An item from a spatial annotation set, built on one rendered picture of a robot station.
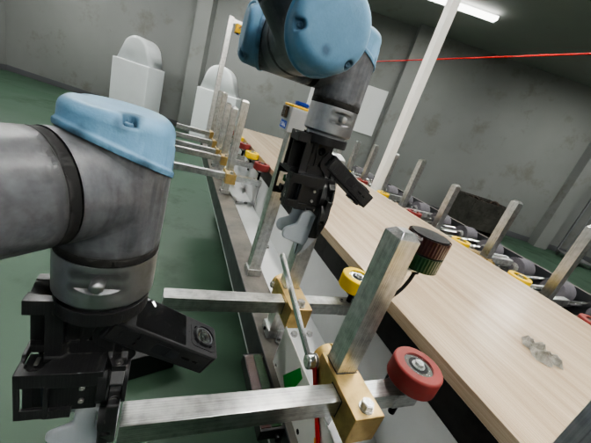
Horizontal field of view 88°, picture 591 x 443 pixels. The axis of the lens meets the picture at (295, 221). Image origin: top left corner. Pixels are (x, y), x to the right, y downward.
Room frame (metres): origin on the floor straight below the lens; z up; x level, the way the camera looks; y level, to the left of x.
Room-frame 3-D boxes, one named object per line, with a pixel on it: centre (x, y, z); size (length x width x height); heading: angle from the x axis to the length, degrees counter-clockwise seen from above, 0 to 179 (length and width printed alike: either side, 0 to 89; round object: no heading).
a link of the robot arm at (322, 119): (0.50, 0.00, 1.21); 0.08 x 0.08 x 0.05
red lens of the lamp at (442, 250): (0.42, -0.18, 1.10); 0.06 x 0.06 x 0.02
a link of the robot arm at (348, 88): (0.50, 0.00, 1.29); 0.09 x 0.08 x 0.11; 114
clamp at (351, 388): (0.38, -0.15, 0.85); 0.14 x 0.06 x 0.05; 26
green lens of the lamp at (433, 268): (0.42, -0.18, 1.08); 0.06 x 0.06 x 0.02
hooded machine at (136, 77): (6.42, 3.97, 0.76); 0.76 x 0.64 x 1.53; 91
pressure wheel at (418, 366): (0.41, -0.26, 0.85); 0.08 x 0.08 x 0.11
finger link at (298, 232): (0.48, -0.01, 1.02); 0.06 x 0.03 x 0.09; 116
